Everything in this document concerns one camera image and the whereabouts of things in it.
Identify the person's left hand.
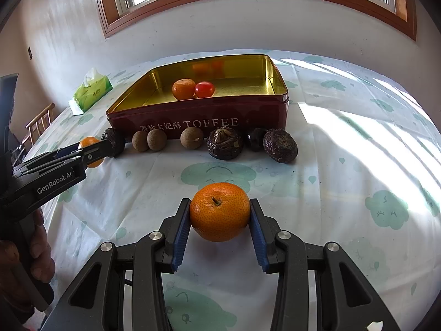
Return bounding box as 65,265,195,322
0,207,56,319

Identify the green tissue pack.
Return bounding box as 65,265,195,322
68,67,114,114

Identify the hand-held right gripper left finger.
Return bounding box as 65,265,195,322
39,198,192,331

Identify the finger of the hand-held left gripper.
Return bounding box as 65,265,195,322
21,144,85,169
60,139,118,171

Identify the water chestnut with yellow sprout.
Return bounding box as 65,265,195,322
207,127,245,161

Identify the white tablecloth with green clouds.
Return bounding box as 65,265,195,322
14,50,441,331

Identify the tangerine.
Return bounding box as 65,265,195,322
172,79,197,101

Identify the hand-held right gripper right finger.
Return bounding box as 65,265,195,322
249,198,402,331

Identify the red toffee tin box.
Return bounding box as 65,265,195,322
106,54,290,141

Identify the small dark water chestnut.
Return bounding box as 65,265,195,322
244,128,268,152

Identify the red cherry tomato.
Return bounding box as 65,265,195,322
195,81,216,98

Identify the wooden chair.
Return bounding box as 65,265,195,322
26,103,56,145

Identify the large smooth orange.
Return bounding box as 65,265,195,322
189,182,251,242

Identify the brown longan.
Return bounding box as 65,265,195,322
180,126,204,150
147,130,163,151
132,131,149,153

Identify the small orange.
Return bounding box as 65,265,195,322
79,137,104,169

